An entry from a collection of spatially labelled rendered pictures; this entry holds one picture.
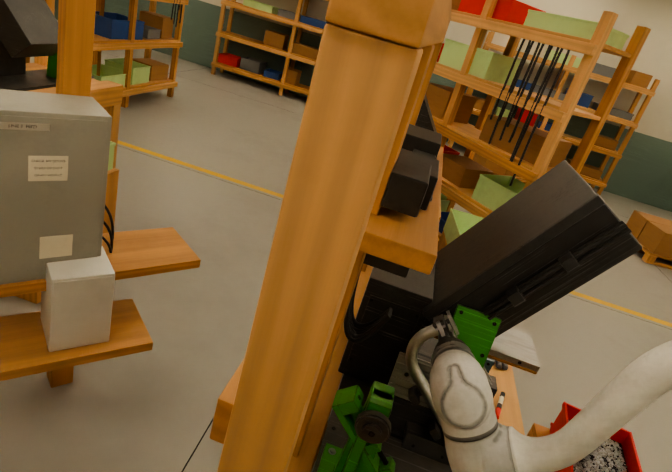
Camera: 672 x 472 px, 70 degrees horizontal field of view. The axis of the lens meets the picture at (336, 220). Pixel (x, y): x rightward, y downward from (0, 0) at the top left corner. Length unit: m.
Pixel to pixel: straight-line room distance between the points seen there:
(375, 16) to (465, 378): 0.62
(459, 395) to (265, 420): 0.34
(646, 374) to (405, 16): 0.69
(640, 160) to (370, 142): 10.70
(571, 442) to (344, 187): 0.65
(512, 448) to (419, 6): 0.75
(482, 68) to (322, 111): 3.95
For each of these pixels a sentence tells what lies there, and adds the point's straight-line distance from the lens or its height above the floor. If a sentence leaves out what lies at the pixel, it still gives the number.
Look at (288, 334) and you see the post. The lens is 0.58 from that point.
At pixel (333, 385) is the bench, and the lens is 1.50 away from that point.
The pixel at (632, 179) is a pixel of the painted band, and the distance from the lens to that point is 11.17.
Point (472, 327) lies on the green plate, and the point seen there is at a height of 1.23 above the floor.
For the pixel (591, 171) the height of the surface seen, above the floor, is 0.37.
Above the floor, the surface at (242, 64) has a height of 0.35.
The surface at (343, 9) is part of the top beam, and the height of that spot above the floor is 1.86.
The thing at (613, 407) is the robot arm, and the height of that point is 1.41.
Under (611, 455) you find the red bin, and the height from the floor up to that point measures 0.88.
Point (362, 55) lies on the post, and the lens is 0.47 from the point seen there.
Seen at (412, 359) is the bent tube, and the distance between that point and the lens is 1.29.
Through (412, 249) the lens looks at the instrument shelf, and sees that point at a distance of 0.82.
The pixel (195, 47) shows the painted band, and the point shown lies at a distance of 11.31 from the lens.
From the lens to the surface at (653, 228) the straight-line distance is 7.45.
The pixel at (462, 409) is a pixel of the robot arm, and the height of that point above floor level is 1.34.
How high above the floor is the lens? 1.86
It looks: 23 degrees down
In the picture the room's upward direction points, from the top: 16 degrees clockwise
